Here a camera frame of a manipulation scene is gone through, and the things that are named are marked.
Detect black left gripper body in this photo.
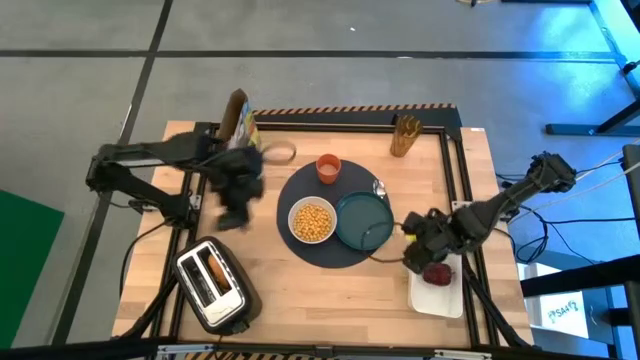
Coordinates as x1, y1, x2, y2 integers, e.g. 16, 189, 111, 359
209, 145, 266, 214

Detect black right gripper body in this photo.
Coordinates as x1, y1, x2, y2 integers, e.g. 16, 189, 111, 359
402, 208, 455, 261

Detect dark red apple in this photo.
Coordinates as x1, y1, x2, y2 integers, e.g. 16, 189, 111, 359
422, 262, 455, 287

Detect white ribbed bowl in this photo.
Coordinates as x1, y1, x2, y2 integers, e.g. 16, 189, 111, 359
287, 195, 338, 245

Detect panda cereal box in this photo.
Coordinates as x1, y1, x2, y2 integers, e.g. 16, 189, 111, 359
218, 88, 262, 151

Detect dark teal plate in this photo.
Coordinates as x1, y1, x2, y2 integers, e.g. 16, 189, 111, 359
334, 191, 395, 252

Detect white rectangular tray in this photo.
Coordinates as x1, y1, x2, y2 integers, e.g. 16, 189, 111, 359
407, 253, 465, 320

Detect bread slice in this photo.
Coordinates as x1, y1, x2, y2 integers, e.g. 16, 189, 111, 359
207, 254, 232, 295

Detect round dark placemat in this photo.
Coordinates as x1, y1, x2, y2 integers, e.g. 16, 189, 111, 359
276, 159, 396, 269

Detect yellow cereal balls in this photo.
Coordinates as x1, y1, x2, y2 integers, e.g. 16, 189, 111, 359
292, 202, 333, 242

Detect silver black toaster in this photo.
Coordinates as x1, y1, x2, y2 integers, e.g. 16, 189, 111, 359
170, 235, 263, 336

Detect orange cup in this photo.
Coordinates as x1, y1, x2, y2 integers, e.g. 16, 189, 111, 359
315, 153, 343, 185

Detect tall amber glass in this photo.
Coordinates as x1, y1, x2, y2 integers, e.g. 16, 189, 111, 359
389, 114, 424, 159

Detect yellow black striped panel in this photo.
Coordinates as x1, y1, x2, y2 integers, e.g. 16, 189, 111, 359
252, 103, 464, 144

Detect white printed box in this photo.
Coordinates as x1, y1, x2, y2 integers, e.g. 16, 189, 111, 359
517, 262, 592, 341

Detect green floor mat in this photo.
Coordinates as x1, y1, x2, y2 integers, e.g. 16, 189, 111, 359
0, 188, 65, 350

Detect brown tape ring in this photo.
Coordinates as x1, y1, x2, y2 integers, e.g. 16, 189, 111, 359
260, 140, 298, 166

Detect thin dark cable loop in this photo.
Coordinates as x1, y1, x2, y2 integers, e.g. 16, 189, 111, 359
358, 221, 407, 265

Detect black aluminium table frame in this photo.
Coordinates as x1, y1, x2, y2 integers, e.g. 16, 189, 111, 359
112, 119, 534, 351

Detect black floor cables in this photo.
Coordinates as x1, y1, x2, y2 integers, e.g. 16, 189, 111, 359
494, 158, 640, 266

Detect black desk leg frame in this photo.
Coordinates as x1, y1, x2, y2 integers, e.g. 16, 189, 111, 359
544, 0, 640, 137

